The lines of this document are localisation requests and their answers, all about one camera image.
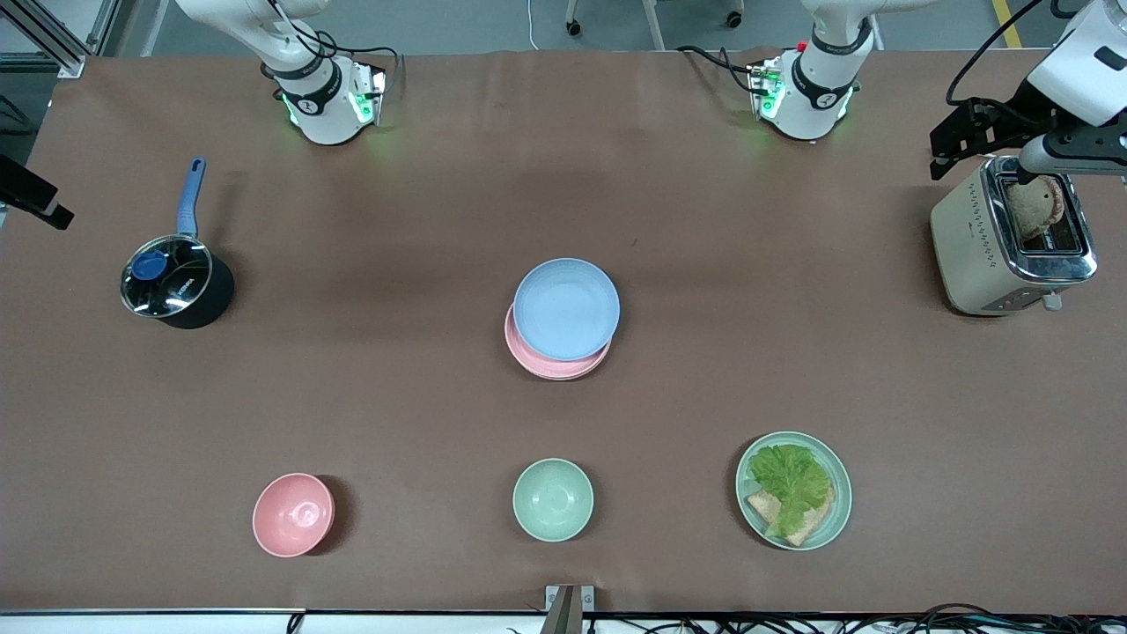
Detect blue plate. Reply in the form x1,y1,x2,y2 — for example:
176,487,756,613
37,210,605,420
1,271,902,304
513,257,621,362

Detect pink plate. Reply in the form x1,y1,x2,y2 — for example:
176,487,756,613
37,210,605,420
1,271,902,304
505,302,613,381

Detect bread slice in toaster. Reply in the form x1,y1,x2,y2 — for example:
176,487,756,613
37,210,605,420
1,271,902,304
1004,174,1066,243

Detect beige steel toaster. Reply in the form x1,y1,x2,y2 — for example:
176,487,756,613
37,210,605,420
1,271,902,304
931,155,1099,316

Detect glass lid with blue knob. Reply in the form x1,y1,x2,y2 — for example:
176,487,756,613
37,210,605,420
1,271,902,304
121,234,214,318

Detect wheeled chair base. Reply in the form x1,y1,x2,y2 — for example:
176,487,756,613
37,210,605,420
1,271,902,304
566,0,746,50

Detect green lettuce leaf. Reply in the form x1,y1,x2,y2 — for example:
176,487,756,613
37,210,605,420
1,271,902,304
748,444,833,540

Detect green plate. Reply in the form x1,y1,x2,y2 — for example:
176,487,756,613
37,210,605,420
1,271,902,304
735,431,853,552

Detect pink bowl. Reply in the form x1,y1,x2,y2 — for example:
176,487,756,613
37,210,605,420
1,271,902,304
252,473,335,558

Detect green bowl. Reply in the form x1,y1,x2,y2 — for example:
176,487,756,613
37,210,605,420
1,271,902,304
512,458,595,542

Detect aluminium frame profile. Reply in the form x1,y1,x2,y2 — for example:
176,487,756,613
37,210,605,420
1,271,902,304
0,0,121,80

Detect dark saucepan with blue handle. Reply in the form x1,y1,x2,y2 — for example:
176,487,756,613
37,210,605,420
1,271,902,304
121,157,236,331

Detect black left base cable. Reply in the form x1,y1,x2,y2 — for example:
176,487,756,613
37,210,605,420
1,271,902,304
676,44,769,94

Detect black base cable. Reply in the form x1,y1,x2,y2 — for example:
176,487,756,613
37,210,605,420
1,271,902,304
260,42,402,98
676,44,769,94

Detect black right base cable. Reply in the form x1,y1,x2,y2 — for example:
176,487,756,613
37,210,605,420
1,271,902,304
260,42,402,98

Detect black cable bundle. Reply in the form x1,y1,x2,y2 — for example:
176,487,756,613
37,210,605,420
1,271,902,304
581,602,1127,634

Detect metal table bracket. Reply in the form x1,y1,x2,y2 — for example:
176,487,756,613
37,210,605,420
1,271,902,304
544,584,595,634

